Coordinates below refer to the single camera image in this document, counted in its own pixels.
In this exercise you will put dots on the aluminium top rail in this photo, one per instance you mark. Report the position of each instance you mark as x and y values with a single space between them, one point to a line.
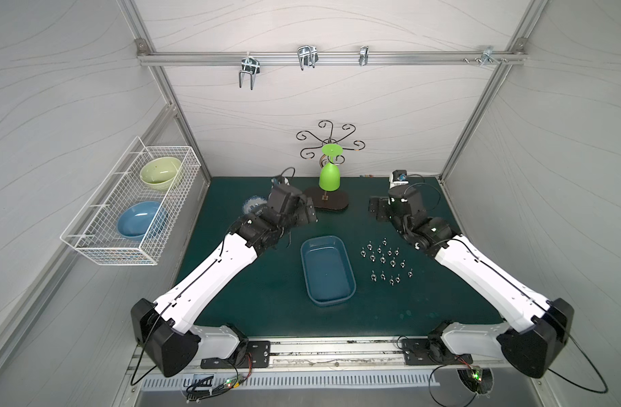
349 58

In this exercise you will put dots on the metal double hook left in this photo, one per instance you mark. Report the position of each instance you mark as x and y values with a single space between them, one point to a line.
250 67

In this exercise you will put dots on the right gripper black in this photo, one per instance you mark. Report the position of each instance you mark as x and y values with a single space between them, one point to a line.
383 208

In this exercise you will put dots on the green plastic goblet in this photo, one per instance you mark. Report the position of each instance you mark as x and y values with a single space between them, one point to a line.
329 179

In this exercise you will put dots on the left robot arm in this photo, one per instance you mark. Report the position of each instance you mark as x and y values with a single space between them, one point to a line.
165 328

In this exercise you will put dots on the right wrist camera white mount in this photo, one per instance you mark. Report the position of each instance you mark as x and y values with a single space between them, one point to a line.
398 178

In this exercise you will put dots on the light green bowl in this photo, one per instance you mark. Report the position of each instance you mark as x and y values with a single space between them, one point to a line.
162 174

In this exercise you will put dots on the black cooling fan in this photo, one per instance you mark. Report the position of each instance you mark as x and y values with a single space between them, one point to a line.
477 380

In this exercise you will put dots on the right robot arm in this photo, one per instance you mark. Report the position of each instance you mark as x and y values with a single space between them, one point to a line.
534 329

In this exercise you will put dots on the metal double hook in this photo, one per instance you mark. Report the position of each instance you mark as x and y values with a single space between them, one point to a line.
307 56
250 67

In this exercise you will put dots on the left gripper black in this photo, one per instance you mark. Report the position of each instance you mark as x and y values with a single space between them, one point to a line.
304 209

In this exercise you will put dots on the black metal cup stand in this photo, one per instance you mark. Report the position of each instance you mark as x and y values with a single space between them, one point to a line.
336 200

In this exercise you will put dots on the blue patterned small bowl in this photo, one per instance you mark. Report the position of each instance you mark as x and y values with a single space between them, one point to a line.
252 204

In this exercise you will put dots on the metal double hook middle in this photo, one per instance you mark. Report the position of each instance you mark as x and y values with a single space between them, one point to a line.
307 56

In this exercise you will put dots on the green table mat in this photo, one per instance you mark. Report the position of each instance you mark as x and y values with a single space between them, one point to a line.
269 297

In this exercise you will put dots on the white wire wall basket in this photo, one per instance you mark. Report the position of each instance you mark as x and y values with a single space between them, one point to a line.
93 232

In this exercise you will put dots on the small metal hook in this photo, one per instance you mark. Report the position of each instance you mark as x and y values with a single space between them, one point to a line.
363 56

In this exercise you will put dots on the white ventilation grille strip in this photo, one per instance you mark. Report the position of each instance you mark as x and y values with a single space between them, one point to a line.
262 380

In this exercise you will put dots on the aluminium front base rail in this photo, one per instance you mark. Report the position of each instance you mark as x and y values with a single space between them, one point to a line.
307 354

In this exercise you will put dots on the metal hook right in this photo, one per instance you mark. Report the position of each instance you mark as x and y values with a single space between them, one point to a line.
487 58

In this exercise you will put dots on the teal plastic storage box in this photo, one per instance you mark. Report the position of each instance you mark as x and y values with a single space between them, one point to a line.
329 278

